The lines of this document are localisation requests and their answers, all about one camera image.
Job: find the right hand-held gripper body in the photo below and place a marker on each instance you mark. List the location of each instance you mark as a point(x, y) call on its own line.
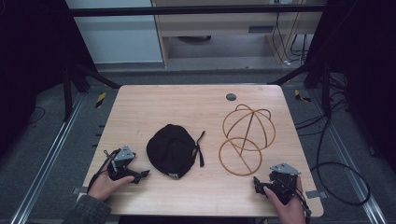
point(285, 183)

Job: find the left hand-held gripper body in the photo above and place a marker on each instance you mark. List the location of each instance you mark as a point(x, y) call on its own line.
point(124, 154)

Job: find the black cap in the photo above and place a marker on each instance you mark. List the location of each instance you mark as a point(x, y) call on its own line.
point(171, 151)

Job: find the person's right hand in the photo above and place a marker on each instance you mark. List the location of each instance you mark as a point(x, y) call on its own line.
point(291, 213)

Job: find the person's left hand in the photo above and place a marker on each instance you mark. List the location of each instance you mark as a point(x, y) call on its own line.
point(104, 186)

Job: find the black yellow striped tape marker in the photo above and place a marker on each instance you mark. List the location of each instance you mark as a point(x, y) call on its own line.
point(301, 96)
point(100, 100)

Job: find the black metal stand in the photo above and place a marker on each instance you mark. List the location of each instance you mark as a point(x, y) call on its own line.
point(79, 76)

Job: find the grey round table grommet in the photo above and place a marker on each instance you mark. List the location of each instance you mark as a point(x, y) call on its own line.
point(231, 97)

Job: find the white cabinet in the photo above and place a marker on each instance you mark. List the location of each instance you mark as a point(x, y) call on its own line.
point(118, 34)

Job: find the dark curtain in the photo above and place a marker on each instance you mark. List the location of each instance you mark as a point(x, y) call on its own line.
point(31, 62)
point(364, 62)

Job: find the light wooden desk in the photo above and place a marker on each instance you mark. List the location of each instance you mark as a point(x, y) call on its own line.
point(218, 23)

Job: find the grey metal table bracket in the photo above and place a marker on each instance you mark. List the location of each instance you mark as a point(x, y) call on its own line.
point(79, 190)
point(316, 194)

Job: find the silver metal floor rail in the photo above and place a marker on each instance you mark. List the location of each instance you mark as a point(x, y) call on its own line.
point(46, 161)
point(351, 165)

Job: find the black horizontal frame bar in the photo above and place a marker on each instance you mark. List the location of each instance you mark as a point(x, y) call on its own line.
point(186, 11)

